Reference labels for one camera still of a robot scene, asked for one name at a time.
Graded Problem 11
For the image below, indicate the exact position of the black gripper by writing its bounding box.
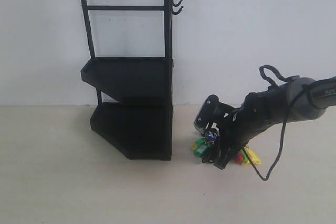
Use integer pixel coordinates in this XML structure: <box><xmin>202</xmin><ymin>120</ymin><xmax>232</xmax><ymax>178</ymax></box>
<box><xmin>193</xmin><ymin>94</ymin><xmax>265</xmax><ymax>169</ymax></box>

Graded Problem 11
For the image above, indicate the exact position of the bunch of colourful key tags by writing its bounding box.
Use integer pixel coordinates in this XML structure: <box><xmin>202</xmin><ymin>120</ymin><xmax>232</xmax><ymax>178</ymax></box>
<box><xmin>191</xmin><ymin>128</ymin><xmax>261</xmax><ymax>165</ymax></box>

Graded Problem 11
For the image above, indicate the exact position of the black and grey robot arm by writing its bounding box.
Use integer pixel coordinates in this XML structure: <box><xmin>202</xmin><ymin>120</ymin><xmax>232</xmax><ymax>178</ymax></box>
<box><xmin>193</xmin><ymin>77</ymin><xmax>335</xmax><ymax>169</ymax></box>

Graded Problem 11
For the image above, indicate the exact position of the black two-tier metal rack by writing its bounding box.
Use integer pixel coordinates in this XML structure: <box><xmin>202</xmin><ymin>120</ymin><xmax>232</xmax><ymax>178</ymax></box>
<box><xmin>80</xmin><ymin>0</ymin><xmax>183</xmax><ymax>161</ymax></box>

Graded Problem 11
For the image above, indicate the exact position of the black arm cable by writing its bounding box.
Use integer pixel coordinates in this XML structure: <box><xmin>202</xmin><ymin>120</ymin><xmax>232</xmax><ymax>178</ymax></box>
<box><xmin>246</xmin><ymin>64</ymin><xmax>316</xmax><ymax>182</ymax></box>

